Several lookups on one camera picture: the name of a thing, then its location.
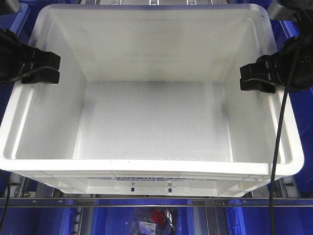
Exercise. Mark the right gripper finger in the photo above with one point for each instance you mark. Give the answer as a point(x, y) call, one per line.
point(254, 85)
point(255, 71)

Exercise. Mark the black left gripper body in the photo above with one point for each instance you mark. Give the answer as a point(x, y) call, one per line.
point(11, 57)

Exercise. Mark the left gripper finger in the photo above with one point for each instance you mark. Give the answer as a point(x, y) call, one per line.
point(35, 59)
point(45, 75)

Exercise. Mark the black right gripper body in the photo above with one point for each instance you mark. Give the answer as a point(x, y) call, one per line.
point(295, 59)

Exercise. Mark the white plastic tote bin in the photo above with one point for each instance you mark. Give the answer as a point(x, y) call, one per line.
point(148, 102)

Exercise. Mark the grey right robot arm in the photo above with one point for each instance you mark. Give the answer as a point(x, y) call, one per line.
point(299, 12)

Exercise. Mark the blue bin far left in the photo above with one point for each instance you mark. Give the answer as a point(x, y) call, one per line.
point(5, 92)

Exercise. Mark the blue bin far right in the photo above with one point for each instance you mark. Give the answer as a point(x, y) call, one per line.
point(302, 104)

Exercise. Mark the blue bin lower right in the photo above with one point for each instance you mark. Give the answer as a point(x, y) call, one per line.
point(256, 221)

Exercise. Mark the blue bin lower left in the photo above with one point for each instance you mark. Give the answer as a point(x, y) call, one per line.
point(37, 221)

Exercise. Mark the blue bin below centre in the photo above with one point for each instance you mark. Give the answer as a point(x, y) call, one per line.
point(121, 221)

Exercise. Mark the right white roller track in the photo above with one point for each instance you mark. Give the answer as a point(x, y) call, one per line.
point(288, 187)

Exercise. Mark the bagged red black item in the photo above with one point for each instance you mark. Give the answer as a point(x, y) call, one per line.
point(155, 221)

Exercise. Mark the steel shelf front rail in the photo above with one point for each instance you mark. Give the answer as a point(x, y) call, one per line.
point(136, 202)

